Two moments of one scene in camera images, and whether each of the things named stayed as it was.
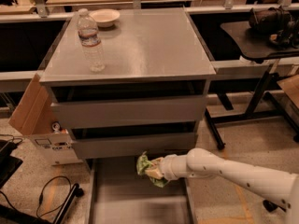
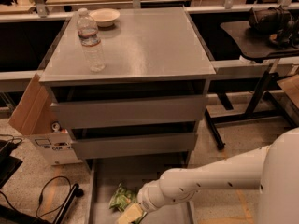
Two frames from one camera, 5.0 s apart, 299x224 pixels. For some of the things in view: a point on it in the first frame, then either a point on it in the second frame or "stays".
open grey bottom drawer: x=119 y=194 stays
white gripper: x=168 y=168 to x=146 y=198
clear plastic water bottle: x=89 y=35 stays
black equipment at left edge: x=8 y=164 stays
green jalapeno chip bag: x=142 y=165 to x=123 y=197
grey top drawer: x=103 y=113 stays
